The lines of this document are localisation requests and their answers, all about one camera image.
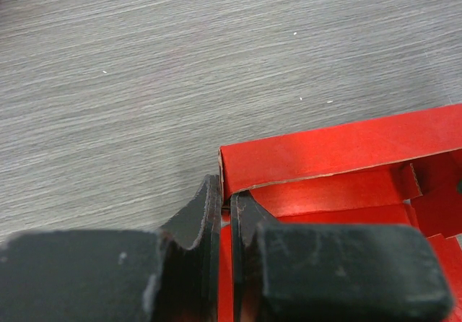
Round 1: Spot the red paper box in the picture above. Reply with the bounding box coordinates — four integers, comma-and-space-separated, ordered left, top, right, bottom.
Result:
218, 104, 461, 321

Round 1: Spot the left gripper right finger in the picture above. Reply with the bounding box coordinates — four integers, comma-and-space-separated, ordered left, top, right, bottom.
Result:
230, 191, 285, 321

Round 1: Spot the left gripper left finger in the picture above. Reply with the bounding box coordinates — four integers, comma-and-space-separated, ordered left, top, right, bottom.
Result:
158, 175, 222, 321

